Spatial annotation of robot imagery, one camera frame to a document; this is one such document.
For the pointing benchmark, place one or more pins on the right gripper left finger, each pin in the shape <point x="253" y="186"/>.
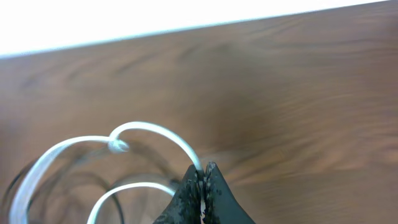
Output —
<point x="185" y="206"/>

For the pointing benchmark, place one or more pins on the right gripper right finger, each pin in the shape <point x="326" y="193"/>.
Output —
<point x="221" y="207"/>

